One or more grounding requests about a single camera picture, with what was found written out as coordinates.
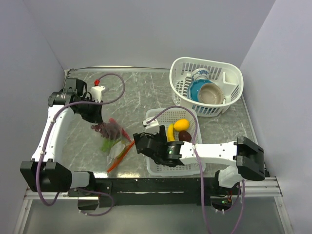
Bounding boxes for yellow fake banana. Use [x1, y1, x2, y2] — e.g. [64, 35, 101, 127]
[167, 123, 175, 142]

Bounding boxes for dark red fake plum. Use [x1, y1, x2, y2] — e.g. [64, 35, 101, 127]
[178, 130, 192, 142]

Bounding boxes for white perforated rectangular basket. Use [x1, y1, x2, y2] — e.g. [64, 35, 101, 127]
[146, 108, 202, 177]

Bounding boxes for yellow fake lemon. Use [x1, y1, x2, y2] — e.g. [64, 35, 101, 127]
[174, 118, 190, 132]

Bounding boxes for clear zip top bag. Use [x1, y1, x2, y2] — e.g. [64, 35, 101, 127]
[98, 132, 134, 174]

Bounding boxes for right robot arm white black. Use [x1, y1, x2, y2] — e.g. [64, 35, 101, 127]
[133, 125, 265, 194]

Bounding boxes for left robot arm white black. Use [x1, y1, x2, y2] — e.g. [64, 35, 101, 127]
[20, 78, 107, 196]

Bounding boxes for red fake pepper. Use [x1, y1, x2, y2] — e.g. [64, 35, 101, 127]
[109, 118, 132, 142]

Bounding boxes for purple fake grapes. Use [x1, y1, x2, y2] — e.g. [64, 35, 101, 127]
[91, 122, 121, 140]

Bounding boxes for green fake lettuce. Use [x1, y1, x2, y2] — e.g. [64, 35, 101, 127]
[100, 138, 121, 153]

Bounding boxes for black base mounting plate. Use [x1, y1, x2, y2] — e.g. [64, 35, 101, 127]
[68, 177, 241, 208]

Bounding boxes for teal bowl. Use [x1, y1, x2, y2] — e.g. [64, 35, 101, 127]
[187, 79, 211, 102]

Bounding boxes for beige bowl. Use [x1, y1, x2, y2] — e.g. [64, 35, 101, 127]
[198, 83, 224, 105]

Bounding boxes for white oval dish rack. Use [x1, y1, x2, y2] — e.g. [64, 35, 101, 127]
[169, 57, 244, 117]

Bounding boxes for blue white porcelain cup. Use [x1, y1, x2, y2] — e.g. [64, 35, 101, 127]
[191, 68, 210, 81]

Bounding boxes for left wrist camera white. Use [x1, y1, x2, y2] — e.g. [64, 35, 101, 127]
[90, 85, 107, 102]

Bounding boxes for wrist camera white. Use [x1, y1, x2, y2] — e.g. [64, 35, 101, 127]
[90, 85, 107, 102]
[143, 117, 159, 135]

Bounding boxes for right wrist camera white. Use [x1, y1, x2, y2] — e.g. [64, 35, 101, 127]
[143, 117, 159, 135]

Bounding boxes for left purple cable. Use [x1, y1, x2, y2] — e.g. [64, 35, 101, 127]
[35, 73, 126, 217]

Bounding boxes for aluminium frame rail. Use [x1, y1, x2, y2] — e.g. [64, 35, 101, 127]
[24, 177, 282, 201]

